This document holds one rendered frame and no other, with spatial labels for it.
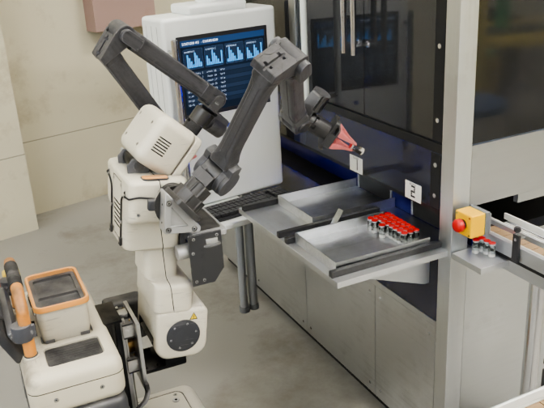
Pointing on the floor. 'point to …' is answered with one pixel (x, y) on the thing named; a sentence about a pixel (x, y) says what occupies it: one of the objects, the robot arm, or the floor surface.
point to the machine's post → (454, 193)
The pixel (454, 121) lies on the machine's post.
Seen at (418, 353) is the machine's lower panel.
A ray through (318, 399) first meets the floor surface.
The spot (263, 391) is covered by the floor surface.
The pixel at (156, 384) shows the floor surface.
